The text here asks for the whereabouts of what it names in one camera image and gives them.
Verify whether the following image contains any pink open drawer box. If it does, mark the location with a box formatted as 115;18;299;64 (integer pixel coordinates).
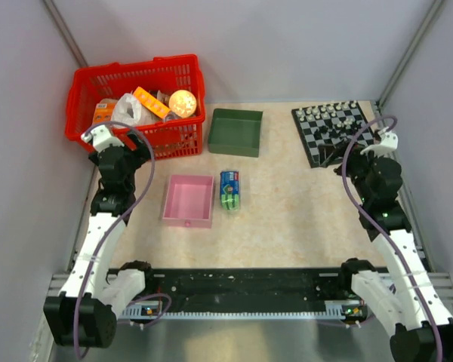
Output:
162;174;214;229

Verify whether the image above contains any blue green packaged item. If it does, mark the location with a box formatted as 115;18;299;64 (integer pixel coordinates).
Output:
220;170;240;211

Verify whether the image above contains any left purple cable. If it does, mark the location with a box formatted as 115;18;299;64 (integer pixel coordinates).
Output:
73;121;173;360

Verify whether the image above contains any small orange carton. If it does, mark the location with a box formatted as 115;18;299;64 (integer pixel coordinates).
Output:
92;98;117;124

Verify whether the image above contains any black white chess board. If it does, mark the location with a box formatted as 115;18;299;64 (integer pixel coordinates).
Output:
291;100;367;168

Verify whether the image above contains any white slotted cable duct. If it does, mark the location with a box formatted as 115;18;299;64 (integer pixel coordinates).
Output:
119;298;368;323

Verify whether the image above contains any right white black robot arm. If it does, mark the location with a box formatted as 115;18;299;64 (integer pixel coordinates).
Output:
334;132;453;361

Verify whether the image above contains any purple cable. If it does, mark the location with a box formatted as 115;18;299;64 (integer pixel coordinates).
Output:
73;121;173;360
341;115;445;362

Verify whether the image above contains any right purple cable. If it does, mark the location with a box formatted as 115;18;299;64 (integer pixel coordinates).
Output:
341;115;445;362

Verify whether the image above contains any white plastic bag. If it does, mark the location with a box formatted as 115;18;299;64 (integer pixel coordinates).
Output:
111;93;154;127

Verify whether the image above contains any orange punched cardboard box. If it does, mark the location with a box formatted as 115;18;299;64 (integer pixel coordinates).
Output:
133;87;171;120

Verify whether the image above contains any red plastic shopping basket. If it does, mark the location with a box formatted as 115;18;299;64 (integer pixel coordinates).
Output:
65;54;206;159

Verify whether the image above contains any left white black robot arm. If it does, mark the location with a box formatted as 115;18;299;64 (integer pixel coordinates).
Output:
43;122;156;351

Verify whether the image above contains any orange round ball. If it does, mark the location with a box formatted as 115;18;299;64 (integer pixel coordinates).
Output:
168;90;197;118

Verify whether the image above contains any dark green open box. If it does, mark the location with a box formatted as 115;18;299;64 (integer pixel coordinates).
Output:
208;108;263;158

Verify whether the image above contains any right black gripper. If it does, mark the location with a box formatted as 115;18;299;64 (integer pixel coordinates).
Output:
316;138;385;203

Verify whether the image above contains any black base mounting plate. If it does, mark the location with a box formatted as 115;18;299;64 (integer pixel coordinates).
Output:
139;268;363;305

